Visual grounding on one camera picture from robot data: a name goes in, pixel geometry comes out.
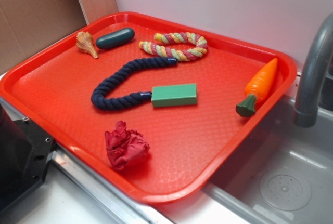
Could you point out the red paper ball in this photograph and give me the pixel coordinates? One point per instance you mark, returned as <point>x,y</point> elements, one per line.
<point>125,148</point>

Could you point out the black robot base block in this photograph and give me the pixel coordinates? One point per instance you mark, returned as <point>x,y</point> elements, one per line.
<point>26,150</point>

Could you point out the red plastic tray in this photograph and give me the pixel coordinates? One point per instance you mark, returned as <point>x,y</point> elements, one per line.
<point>187,143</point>

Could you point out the green rectangular block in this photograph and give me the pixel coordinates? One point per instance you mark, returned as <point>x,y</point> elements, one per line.
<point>174,95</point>

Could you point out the dark green oval capsule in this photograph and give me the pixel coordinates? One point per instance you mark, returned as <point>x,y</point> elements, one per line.
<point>115,39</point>

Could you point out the orange toy carrot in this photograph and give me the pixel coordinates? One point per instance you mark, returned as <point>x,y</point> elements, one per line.
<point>257,89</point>

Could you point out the brown seashell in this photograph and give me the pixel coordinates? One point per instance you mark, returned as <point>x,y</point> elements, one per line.
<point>85,43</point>

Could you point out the grey toy sink basin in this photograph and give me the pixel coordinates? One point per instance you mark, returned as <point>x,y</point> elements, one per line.
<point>280,174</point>

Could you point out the grey toy faucet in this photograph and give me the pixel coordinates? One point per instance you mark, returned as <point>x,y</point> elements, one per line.
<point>315,85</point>

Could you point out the brown cardboard panel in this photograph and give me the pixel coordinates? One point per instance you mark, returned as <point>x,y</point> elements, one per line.
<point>29,26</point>

